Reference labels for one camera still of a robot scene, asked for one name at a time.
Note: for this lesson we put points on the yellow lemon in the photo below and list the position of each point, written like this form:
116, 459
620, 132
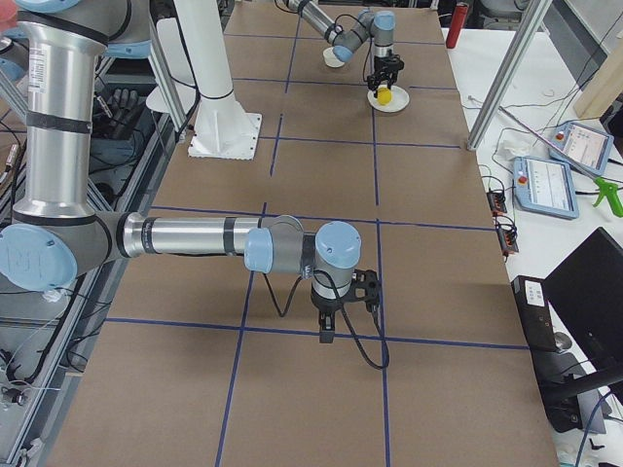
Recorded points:
384, 96

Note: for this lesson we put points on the white plate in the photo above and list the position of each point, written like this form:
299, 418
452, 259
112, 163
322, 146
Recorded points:
400, 99

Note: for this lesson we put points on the white bowl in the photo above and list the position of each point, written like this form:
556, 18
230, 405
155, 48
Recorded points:
330, 59

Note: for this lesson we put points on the red cylinder bottle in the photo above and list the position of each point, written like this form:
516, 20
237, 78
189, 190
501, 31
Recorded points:
459, 17

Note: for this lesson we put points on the white tissue pack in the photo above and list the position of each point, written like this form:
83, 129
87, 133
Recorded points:
516, 148

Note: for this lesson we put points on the white mounting pillar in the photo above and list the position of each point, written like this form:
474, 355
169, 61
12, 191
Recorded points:
222, 128

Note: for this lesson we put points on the orange connector block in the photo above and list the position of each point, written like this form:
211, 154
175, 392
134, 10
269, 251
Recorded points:
497, 202
507, 238

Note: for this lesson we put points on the near blue teach pendant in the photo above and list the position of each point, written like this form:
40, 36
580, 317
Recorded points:
545, 187

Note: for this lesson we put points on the blue teach pendant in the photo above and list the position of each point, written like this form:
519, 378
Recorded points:
545, 187
589, 146

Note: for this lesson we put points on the far blue teach pendant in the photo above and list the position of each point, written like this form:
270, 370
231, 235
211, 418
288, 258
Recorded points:
589, 146

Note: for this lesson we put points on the black computer box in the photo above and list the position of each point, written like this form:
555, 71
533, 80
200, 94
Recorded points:
550, 350

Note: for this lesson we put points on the black monitor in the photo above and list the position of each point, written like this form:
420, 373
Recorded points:
585, 290

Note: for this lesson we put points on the metal stand with green clip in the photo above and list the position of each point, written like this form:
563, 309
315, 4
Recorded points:
607, 189

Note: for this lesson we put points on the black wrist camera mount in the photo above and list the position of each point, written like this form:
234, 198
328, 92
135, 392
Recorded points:
365, 287

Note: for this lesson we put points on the aluminium frame post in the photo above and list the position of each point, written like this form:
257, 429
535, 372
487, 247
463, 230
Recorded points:
531, 20

